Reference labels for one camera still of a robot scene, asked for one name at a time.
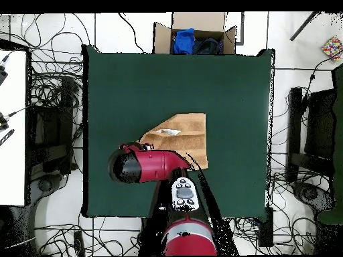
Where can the orange terry towel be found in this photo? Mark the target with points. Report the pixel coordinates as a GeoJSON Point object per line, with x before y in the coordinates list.
{"type": "Point", "coordinates": [187, 142]}

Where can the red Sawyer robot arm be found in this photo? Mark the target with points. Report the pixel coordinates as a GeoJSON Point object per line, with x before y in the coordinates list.
{"type": "Point", "coordinates": [155, 166]}

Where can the colourful dotted item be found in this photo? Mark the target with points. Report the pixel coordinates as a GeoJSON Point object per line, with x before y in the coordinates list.
{"type": "Point", "coordinates": [332, 48]}

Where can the dark green table cloth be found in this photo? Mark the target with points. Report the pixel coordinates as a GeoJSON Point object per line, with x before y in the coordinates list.
{"type": "Point", "coordinates": [120, 93]}

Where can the grey stand base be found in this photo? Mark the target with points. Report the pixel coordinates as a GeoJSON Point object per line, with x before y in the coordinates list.
{"type": "Point", "coordinates": [45, 184]}
{"type": "Point", "coordinates": [309, 192]}

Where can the black power strip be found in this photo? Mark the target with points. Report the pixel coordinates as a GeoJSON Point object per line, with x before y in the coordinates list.
{"type": "Point", "coordinates": [79, 243]}

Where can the blue cloth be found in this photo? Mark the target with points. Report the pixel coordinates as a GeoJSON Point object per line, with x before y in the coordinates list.
{"type": "Point", "coordinates": [183, 41]}

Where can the white table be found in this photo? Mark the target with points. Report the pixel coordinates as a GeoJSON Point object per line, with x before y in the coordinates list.
{"type": "Point", "coordinates": [13, 166]}

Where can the dark navy cloth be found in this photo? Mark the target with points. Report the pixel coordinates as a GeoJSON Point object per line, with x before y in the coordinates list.
{"type": "Point", "coordinates": [207, 46]}

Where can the brown cardboard box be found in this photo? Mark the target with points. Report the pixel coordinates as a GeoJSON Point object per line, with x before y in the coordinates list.
{"type": "Point", "coordinates": [198, 20]}

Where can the black box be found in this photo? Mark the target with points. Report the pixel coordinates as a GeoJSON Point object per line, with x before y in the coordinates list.
{"type": "Point", "coordinates": [265, 230]}

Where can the thin black bar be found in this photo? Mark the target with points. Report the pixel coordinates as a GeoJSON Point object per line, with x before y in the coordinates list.
{"type": "Point", "coordinates": [302, 27]}

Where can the black stand frame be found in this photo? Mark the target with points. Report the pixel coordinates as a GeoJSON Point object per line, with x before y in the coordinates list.
{"type": "Point", "coordinates": [67, 88]}
{"type": "Point", "coordinates": [320, 120]}

